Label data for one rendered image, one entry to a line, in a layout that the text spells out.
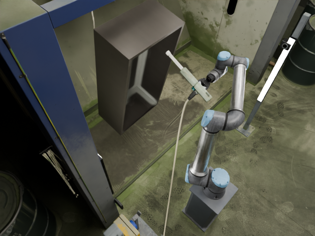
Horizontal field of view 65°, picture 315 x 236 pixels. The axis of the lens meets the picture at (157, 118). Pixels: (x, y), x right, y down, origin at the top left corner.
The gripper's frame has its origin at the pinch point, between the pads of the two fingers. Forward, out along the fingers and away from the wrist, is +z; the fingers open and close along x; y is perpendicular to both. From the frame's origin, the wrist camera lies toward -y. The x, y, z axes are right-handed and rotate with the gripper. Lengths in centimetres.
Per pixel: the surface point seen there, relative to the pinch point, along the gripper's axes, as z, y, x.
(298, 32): -103, -22, -19
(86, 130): 87, -25, 18
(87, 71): 4, 137, 117
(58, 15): 82, -82, 41
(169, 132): -27, 137, -10
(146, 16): -6, -9, 66
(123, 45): 29, -11, 54
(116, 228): 107, -41, -26
